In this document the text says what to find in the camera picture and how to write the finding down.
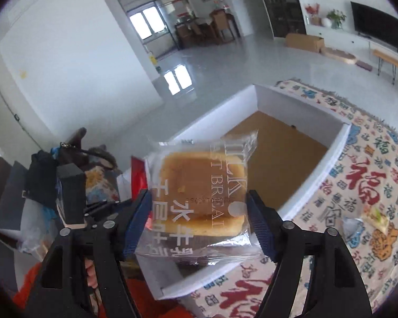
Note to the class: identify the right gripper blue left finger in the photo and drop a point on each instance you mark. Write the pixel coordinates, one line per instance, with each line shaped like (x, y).
(110, 237)

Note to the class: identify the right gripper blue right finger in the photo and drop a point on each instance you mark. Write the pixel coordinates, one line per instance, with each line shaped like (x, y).
(335, 289)

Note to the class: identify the blue white snack bag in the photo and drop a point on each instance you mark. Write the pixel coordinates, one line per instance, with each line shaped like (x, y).
(352, 229)

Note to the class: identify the packaged milk toast bread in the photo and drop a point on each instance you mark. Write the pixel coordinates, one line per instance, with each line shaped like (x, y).
(199, 212)

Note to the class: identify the person's right hand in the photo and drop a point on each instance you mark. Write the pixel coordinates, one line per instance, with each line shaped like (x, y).
(91, 274)

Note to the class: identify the red snack packet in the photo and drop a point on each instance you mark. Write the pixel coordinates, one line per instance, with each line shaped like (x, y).
(138, 177)

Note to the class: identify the yellow green snack packet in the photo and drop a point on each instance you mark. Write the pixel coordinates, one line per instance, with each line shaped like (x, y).
(379, 221)

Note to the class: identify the patterned woven tablecloth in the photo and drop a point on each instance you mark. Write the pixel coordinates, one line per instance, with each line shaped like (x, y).
(366, 173)

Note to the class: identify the white cardboard box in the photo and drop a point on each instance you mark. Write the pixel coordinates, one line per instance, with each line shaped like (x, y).
(298, 142)

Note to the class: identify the dining table with chairs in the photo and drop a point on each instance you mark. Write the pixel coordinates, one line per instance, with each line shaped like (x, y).
(219, 28)

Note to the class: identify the purple floor mat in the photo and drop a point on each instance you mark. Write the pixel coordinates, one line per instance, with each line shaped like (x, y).
(364, 65)

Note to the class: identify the round wooden cat scratcher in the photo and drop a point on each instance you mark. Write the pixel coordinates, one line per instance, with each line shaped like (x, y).
(339, 55)

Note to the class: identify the wooden bench stool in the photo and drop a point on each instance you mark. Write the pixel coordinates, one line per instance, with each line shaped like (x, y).
(384, 58)

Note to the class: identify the white tv cabinet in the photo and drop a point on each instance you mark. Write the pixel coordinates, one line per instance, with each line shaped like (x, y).
(360, 47)

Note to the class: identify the brown cardboard box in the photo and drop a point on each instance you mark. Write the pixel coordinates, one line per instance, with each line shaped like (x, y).
(305, 42)

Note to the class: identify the black flat television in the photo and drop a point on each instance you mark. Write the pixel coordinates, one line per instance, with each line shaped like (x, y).
(375, 24)

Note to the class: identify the potted green plant left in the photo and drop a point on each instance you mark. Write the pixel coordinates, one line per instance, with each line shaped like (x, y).
(337, 18)

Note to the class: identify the red flower vase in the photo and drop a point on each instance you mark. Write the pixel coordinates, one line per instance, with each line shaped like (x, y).
(313, 13)

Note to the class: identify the dark glass display cabinet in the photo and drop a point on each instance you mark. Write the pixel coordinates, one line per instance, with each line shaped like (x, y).
(285, 16)

